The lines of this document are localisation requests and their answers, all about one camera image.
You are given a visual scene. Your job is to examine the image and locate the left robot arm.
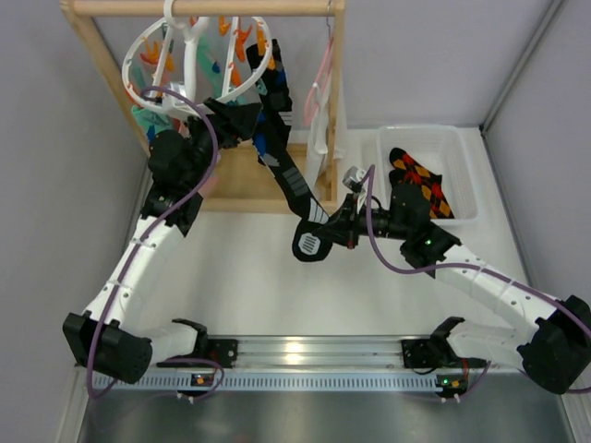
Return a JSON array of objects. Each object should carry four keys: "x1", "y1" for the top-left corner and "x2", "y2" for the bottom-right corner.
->
[{"x1": 63, "y1": 99, "x2": 262, "y2": 384}]

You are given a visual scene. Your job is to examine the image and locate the argyle black orange sock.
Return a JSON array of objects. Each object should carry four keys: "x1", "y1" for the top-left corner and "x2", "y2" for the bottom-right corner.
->
[{"x1": 389, "y1": 148, "x2": 455, "y2": 220}]

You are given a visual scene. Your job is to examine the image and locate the white plastic basket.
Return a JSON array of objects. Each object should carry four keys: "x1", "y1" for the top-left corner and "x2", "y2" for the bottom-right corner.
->
[{"x1": 374, "y1": 125, "x2": 480, "y2": 226}]

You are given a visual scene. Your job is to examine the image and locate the mint green sock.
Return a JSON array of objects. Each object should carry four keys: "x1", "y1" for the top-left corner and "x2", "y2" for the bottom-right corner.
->
[{"x1": 131, "y1": 105, "x2": 175, "y2": 142}]

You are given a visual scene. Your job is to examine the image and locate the white cloth on hanger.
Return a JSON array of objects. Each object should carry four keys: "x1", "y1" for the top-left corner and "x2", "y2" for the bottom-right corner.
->
[{"x1": 304, "y1": 82, "x2": 348, "y2": 194}]

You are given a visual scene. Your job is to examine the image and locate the pink wire hanger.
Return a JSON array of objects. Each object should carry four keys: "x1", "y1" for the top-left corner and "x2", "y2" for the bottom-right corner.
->
[{"x1": 304, "y1": 17, "x2": 333, "y2": 126}]

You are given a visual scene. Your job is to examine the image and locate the black sock white stripes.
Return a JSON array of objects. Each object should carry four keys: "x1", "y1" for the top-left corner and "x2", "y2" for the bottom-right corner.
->
[{"x1": 253, "y1": 40, "x2": 332, "y2": 263}]

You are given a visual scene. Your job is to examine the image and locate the aluminium rail base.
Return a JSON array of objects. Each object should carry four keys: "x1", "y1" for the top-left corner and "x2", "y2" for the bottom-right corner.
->
[{"x1": 73, "y1": 334, "x2": 578, "y2": 393}]

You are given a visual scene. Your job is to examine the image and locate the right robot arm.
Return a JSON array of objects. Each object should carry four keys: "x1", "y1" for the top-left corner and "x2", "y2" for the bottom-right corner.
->
[{"x1": 314, "y1": 185, "x2": 590, "y2": 395}]

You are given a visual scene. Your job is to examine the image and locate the white round clip hanger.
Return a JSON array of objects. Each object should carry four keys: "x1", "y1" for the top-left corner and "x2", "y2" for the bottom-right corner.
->
[{"x1": 121, "y1": 1, "x2": 275, "y2": 118}]

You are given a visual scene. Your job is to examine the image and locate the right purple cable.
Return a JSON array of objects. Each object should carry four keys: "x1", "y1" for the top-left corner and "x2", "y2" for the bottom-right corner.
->
[{"x1": 353, "y1": 165, "x2": 591, "y2": 402}]

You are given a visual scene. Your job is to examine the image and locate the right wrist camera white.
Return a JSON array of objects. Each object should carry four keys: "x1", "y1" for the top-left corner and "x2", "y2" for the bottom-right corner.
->
[{"x1": 342, "y1": 166, "x2": 367, "y2": 193}]

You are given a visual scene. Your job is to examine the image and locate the wooden clothes rack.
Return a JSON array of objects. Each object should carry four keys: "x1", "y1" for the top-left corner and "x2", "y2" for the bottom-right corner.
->
[{"x1": 60, "y1": 1, "x2": 345, "y2": 213}]

